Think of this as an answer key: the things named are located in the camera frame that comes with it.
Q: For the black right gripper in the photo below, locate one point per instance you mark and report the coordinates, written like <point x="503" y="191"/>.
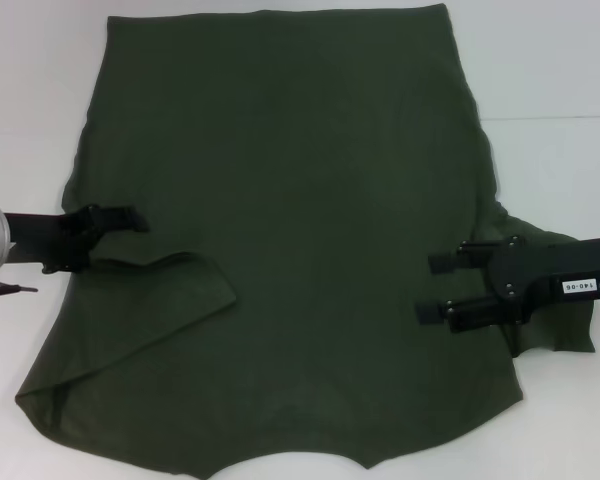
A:
<point x="545" y="272"/>

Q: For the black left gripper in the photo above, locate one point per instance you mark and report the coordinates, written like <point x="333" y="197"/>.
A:
<point x="50" y="240"/>

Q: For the dark green shirt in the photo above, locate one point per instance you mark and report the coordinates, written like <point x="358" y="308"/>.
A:
<point x="305" y="200"/>

